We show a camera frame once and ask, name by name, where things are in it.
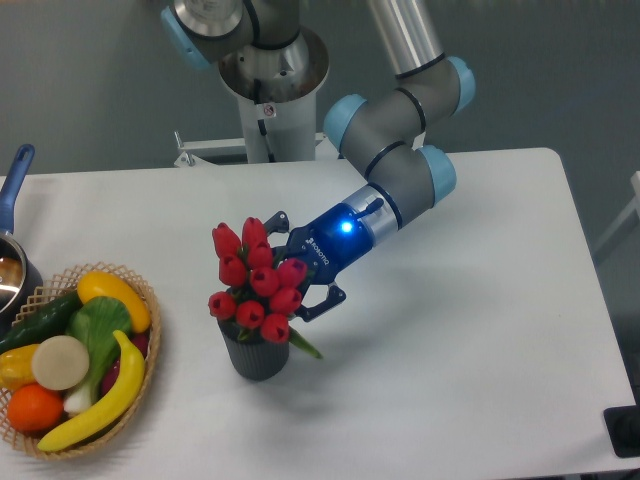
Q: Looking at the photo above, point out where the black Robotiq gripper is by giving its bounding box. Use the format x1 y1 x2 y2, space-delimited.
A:
264 203 373 322

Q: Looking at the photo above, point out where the red tulip bouquet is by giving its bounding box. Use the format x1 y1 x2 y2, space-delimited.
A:
208 217 322 359

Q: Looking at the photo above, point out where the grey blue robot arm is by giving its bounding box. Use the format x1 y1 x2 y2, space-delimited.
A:
161 1 476 321

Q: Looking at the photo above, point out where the dark grey ribbed vase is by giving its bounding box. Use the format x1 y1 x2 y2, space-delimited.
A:
209 288 290 381

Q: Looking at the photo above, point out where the dark red vegetable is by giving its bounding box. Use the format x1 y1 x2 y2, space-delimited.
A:
100 333 149 397

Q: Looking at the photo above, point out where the yellow banana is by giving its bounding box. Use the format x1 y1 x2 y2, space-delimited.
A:
37 330 145 453

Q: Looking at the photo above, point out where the yellow squash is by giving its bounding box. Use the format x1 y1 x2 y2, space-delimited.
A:
77 270 151 334

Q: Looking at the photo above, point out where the green bok choy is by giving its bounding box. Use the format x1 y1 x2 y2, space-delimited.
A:
64 296 132 416

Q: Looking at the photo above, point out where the woven wicker basket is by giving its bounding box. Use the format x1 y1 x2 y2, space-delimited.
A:
1 262 161 461

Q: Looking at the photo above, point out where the green cucumber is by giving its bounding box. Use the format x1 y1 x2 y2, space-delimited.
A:
1 291 82 354

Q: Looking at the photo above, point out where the beige round disc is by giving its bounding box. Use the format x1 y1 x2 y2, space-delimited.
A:
31 335 89 391

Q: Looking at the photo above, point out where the yellow bell pepper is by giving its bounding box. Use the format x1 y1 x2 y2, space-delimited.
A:
1 344 39 391

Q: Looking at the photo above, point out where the orange fruit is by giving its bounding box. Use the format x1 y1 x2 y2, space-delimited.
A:
7 383 63 433

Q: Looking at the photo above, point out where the black device at edge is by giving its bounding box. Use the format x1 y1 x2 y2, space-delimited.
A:
603 405 639 458

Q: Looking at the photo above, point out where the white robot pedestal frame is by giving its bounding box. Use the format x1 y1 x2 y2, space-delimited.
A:
174 93 341 167

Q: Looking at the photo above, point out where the blue handled saucepan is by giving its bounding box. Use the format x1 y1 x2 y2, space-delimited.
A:
1 144 42 336

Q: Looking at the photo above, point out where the white frame at right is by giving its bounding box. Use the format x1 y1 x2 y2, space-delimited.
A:
592 171 639 263

